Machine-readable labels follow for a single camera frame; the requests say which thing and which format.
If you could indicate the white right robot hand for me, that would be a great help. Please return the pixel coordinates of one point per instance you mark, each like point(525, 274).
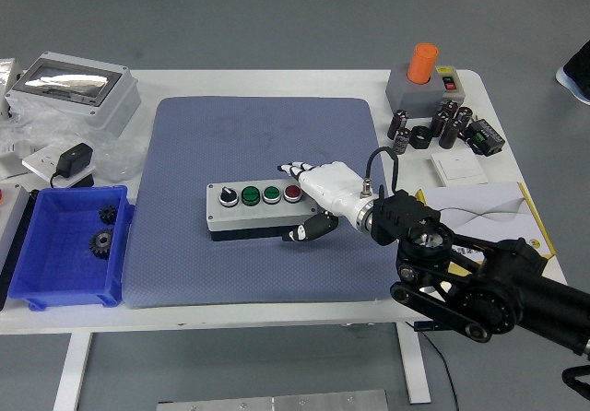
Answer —
point(329, 185)

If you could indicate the grey four-button control box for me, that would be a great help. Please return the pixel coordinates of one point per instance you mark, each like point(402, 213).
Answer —
point(249, 217)

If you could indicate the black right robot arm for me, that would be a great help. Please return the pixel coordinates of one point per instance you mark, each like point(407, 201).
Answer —
point(498, 291)

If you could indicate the black capacitor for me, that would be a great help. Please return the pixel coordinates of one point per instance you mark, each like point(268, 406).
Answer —
point(402, 141)
point(463, 117)
point(449, 107)
point(450, 133)
point(439, 124)
point(397, 124)

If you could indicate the grey block holder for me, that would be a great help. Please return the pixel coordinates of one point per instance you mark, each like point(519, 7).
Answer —
point(405, 97)

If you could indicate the grey-blue table mat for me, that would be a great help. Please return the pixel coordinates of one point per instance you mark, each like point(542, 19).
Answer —
point(221, 273)

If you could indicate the orange cylinder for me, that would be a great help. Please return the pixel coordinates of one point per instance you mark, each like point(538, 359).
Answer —
point(421, 63)

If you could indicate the white and yellow cardboard box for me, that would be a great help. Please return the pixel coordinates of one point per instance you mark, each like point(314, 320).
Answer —
point(488, 208)

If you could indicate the black module with green terminal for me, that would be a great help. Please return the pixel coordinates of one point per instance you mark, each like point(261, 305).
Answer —
point(486, 137)

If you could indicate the white table leg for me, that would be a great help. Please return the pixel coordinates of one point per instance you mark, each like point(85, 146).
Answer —
point(415, 369)
point(71, 374)

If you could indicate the silver metal plate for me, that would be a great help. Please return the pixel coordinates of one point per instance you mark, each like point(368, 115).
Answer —
point(276, 402)

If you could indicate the small black gear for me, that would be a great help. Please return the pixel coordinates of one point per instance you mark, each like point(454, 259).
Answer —
point(107, 214)

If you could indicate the large black gear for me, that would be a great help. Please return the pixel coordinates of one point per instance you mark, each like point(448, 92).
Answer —
point(101, 243)

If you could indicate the black power adapter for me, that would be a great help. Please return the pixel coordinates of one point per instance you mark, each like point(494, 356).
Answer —
point(76, 157)

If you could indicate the person's foot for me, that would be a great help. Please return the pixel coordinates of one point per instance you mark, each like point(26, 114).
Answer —
point(578, 77)

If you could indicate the blue plastic bin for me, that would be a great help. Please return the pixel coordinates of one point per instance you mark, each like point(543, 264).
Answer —
point(55, 273)

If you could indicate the clear plastic bag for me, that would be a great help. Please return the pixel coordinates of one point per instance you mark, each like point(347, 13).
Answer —
point(46, 127)

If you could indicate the small white carton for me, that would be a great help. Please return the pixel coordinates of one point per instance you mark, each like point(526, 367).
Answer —
point(11, 157)

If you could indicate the white wall switch plate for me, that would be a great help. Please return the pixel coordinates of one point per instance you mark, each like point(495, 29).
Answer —
point(458, 167)

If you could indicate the grey switch box yellow label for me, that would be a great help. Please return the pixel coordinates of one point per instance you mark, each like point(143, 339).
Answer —
point(451, 86)

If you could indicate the grey enclosure with clear window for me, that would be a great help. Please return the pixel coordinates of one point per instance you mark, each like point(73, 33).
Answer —
point(110, 107)

